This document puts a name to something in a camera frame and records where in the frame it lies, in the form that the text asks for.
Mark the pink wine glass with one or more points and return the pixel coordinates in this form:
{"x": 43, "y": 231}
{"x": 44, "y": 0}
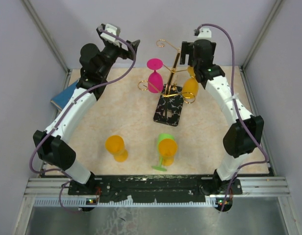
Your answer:
{"x": 155, "y": 80}

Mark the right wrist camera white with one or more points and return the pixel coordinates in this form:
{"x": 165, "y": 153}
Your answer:
{"x": 203, "y": 33}

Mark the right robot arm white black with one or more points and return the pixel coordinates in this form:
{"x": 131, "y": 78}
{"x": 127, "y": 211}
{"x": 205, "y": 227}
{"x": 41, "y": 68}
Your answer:
{"x": 245, "y": 129}

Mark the orange wine glass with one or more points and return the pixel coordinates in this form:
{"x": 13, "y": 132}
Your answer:
{"x": 191, "y": 87}
{"x": 115, "y": 145}
{"x": 167, "y": 149}

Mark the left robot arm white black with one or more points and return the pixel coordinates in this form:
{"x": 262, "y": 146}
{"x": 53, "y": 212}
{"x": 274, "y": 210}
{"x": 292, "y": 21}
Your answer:
{"x": 51, "y": 145}

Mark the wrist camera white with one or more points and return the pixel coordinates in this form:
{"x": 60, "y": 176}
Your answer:
{"x": 203, "y": 33}
{"x": 108, "y": 32}

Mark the green wine glass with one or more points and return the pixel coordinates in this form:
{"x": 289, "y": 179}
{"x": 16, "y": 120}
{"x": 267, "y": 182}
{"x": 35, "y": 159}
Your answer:
{"x": 159, "y": 166}

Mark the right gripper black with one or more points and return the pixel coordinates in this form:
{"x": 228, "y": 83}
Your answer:
{"x": 187, "y": 48}

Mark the gold wine glass rack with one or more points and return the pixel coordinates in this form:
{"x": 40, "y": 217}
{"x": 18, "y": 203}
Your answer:
{"x": 171, "y": 100}

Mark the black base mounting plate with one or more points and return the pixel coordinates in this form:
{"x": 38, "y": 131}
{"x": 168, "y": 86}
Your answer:
{"x": 154, "y": 188}

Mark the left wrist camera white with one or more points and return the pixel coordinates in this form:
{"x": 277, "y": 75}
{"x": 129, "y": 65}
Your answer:
{"x": 108, "y": 32}

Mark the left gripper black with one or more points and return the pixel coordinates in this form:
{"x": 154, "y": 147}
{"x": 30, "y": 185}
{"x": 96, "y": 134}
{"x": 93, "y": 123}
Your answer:
{"x": 123, "y": 53}

